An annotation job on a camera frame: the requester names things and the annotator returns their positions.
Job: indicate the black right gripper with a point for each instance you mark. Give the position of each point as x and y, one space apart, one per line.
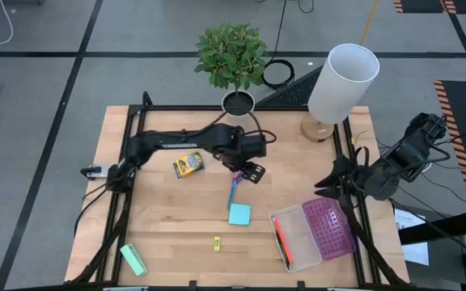
362 178

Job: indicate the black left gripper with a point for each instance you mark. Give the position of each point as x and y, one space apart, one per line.
233 155

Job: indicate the teal sticky note pad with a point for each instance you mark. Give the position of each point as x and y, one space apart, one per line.
240 214

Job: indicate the yellow green crayon box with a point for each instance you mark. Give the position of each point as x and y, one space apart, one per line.
188 165

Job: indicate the yellow-green neon eraser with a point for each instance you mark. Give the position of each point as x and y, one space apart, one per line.
217 243

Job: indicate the pink pencil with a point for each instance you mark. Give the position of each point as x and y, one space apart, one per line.
282 239

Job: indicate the orange pencil with eraser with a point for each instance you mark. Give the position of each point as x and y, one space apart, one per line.
286 251

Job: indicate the black pen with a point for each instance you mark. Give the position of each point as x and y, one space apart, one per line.
281 252

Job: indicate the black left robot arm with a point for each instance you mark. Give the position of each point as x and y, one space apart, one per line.
168 141

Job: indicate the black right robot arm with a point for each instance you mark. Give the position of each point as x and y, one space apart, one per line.
407 153

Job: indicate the clear pencil case purple lid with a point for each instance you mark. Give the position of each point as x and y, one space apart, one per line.
326 230

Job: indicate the white plant pot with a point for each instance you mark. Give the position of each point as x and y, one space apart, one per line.
238 104

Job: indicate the black textured mat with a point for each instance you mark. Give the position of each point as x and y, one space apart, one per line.
293 93

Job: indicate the white-shade lamp with wooden base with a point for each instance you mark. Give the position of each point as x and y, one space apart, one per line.
342 85

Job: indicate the white paper sheet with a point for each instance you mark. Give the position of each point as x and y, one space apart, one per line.
413 250

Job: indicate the small green leafy tree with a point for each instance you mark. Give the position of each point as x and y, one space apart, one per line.
231 54

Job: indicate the mint green stapler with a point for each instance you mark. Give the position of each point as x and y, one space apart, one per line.
133 260

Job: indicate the black hazard-striped floor mat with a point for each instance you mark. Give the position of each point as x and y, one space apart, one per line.
419 5
465 105

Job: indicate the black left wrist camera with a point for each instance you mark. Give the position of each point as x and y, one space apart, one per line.
254 146

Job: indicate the silver metal bracket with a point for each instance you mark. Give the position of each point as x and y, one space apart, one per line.
97 171

